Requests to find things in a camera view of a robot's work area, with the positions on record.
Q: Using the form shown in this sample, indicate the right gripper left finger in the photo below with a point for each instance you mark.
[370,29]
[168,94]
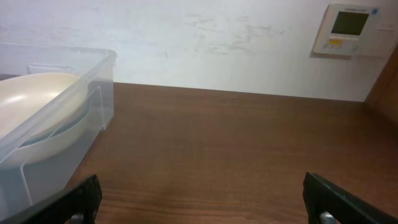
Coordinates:
[76,204]

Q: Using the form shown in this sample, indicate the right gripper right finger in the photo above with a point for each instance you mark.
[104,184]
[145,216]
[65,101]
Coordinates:
[326,202]

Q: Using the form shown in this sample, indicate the dark blue bowl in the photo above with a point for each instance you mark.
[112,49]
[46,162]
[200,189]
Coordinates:
[74,119]

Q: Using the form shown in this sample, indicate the cream white bowl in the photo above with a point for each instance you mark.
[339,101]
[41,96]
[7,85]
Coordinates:
[23,96]

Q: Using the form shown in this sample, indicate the clear plastic storage bin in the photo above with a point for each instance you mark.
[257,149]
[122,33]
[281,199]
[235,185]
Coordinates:
[28,184]

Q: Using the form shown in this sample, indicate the white wall thermostat panel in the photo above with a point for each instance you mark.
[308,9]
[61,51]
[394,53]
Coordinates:
[345,29]

